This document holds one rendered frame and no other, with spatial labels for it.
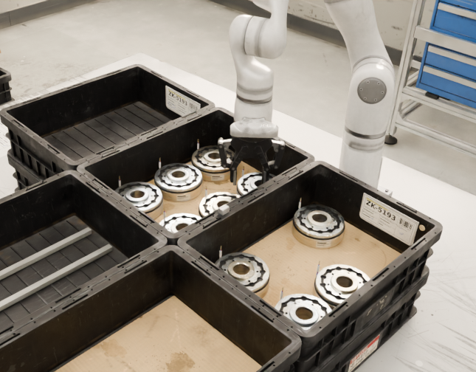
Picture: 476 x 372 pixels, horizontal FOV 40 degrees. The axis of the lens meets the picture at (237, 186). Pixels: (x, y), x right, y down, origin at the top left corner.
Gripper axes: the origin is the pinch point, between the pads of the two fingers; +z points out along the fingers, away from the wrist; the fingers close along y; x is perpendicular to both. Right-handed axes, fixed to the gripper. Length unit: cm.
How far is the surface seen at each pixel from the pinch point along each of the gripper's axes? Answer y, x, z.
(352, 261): -19.4, 19.4, 5.5
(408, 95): -83, -160, 61
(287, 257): -7.0, 18.7, 5.4
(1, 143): 65, -39, 17
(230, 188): 3.7, -3.2, 5.2
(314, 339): -8.1, 46.9, -3.6
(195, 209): 11.2, 4.5, 5.1
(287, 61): -35, -255, 88
